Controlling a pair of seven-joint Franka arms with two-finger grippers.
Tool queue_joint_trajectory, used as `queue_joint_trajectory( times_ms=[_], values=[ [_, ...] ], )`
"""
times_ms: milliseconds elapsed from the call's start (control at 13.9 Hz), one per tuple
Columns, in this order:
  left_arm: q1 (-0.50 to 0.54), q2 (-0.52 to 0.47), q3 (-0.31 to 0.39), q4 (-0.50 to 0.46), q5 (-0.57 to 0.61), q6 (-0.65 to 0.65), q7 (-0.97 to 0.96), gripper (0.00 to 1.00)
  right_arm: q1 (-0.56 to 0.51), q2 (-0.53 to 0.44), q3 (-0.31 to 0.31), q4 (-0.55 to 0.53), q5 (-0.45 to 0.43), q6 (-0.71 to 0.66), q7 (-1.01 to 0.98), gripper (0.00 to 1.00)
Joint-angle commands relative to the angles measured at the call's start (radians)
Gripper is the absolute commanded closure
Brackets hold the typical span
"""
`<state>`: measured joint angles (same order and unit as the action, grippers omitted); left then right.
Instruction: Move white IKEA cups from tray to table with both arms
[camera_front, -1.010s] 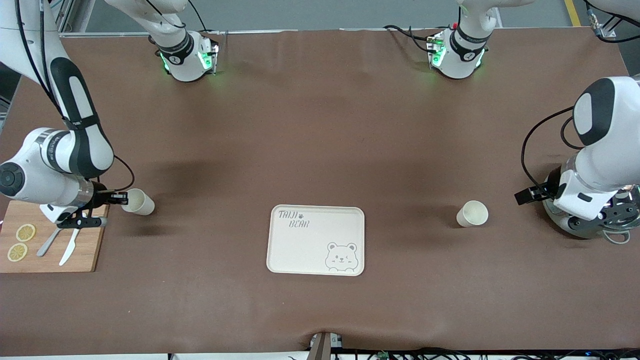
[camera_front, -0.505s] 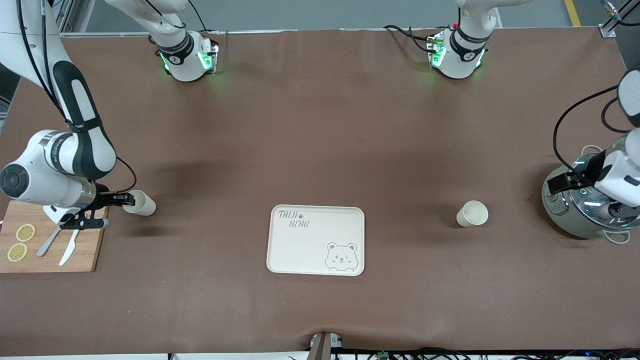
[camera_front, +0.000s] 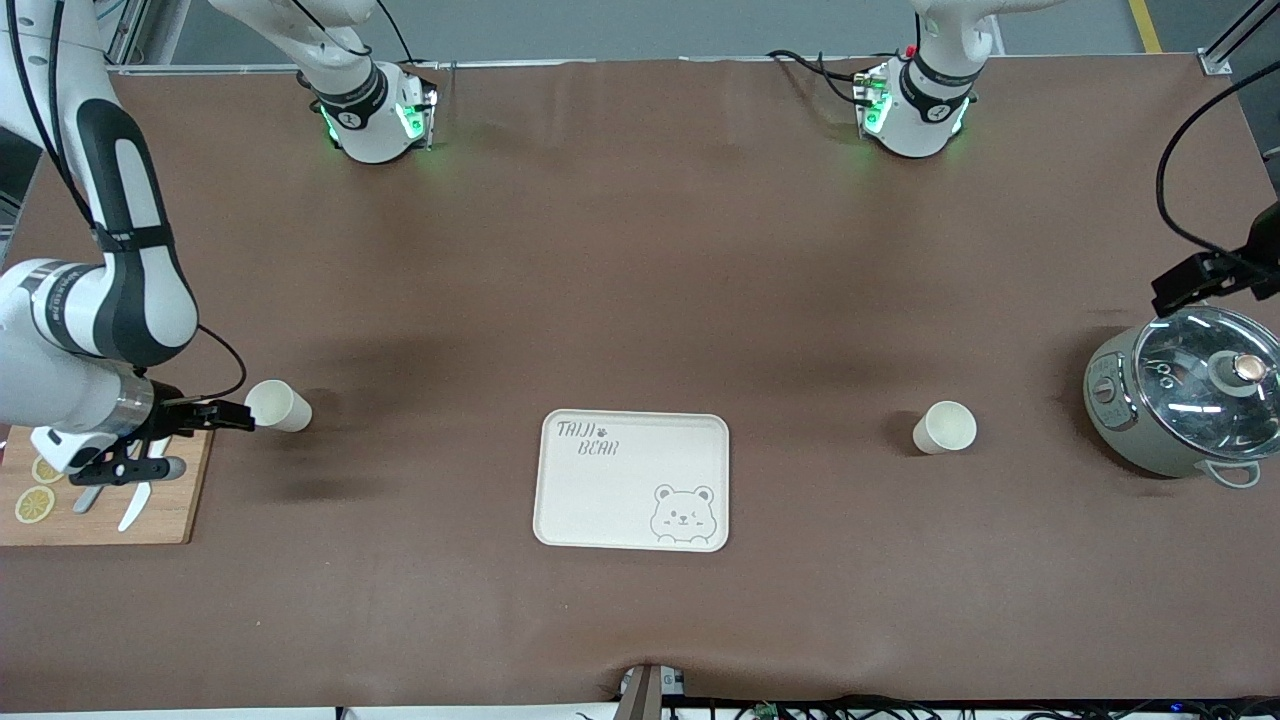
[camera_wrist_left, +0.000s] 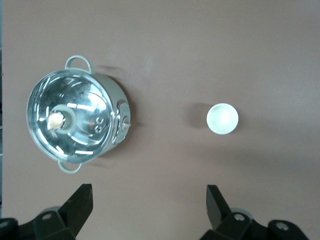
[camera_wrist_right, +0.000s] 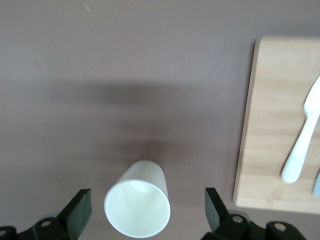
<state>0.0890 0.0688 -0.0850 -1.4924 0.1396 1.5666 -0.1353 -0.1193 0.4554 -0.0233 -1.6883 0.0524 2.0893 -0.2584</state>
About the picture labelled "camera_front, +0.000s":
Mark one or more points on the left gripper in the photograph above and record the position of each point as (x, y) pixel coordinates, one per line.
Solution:
(1243, 268)

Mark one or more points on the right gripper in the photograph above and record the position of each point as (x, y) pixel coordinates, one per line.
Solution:
(170, 417)

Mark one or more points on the white IKEA cup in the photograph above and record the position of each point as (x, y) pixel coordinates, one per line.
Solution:
(282, 407)
(945, 428)

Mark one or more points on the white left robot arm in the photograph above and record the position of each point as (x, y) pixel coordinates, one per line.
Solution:
(920, 125)

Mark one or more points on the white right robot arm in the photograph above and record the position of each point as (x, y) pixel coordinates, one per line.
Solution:
(50, 385)

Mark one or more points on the glass pot lid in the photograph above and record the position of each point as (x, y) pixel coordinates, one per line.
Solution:
(1190, 370)

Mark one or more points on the bamboo cutting board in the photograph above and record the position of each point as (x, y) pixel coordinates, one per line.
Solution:
(170, 510)

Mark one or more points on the white plastic knife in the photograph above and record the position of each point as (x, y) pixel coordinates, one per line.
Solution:
(135, 505)

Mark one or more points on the grey-green electric cooker pot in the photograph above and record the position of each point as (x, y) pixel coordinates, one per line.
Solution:
(1125, 420)

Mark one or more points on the grey plastic knife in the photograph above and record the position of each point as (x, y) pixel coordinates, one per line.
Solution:
(88, 498)

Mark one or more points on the lemon slice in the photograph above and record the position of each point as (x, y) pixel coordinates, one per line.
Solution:
(45, 472)
(35, 505)

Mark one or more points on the beige bear print tray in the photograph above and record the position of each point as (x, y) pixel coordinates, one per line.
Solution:
(620, 510)

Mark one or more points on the brown table mat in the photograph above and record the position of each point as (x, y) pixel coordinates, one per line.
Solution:
(640, 250)

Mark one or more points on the aluminium frame profile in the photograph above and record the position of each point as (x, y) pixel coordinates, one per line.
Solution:
(135, 40)
(1215, 62)

